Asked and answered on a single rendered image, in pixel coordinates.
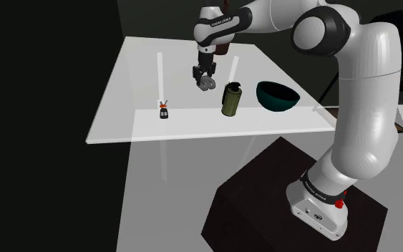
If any dark teal bowl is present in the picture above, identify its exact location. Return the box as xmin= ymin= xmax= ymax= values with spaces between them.
xmin=255 ymin=80 xmax=301 ymax=113

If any olive green bottle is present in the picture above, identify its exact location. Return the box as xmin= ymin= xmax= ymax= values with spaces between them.
xmin=220 ymin=82 xmax=243 ymax=117

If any clear glass table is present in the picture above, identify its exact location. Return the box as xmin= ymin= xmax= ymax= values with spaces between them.
xmin=84 ymin=36 xmax=339 ymax=183

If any small black orange-topped bottle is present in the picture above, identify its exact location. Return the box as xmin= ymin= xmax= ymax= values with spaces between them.
xmin=158 ymin=100 xmax=170 ymax=120

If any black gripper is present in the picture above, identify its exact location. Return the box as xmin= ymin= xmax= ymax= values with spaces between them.
xmin=192 ymin=52 xmax=218 ymax=92

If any dark robot stand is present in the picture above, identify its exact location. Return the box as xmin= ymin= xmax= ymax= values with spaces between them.
xmin=200 ymin=136 xmax=389 ymax=252

